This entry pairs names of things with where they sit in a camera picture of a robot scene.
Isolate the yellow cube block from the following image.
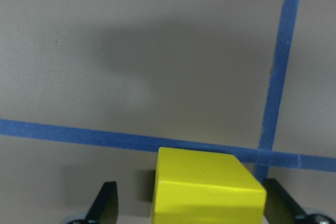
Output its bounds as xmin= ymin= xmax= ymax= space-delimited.
xmin=150 ymin=147 xmax=266 ymax=223

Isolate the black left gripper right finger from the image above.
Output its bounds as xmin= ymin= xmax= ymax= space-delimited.
xmin=263 ymin=178 xmax=308 ymax=224

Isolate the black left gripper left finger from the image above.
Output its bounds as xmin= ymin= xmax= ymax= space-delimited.
xmin=85 ymin=182 xmax=119 ymax=223

